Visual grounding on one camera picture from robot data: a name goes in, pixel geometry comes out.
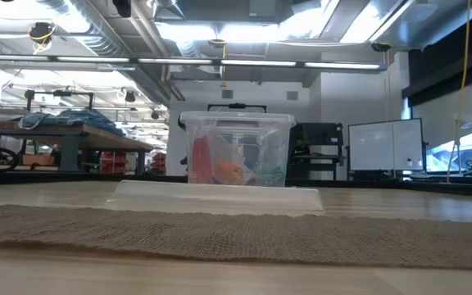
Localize blue cloth pile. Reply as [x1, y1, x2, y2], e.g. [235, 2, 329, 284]
[17, 107, 127, 138]

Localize long ceiling light strip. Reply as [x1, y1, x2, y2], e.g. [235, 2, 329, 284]
[0, 52, 388, 73]

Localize ceiling yellow cable reel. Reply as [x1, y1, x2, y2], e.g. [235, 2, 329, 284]
[28, 21, 57, 55]

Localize clear zip bag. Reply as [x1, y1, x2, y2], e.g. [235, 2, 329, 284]
[105, 179, 325, 217]

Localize clear bin lid black handle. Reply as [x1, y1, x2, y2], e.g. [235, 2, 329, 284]
[178, 110, 297, 127]

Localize black metal table frame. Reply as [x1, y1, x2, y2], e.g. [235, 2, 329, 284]
[0, 170, 472, 198]

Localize clear plastic storage bin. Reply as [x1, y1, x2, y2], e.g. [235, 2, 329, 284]
[178, 110, 297, 188]

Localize orange bandage roll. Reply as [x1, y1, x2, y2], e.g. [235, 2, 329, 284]
[214, 157, 247, 186]

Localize black camera gantry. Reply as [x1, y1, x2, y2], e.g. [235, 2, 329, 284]
[24, 88, 96, 111]

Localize wooden workbench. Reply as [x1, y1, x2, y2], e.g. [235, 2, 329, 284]
[0, 120, 155, 175]

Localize yellow hanging cable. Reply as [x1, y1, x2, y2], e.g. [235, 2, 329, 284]
[446, 0, 472, 184]

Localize red storage drawers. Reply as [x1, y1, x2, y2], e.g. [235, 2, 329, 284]
[152, 152, 167, 175]
[99, 150, 129, 175]

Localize black gantry bar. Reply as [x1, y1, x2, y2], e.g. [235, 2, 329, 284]
[206, 102, 268, 114]

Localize whiteboard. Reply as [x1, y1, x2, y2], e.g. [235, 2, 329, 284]
[347, 117, 426, 173]

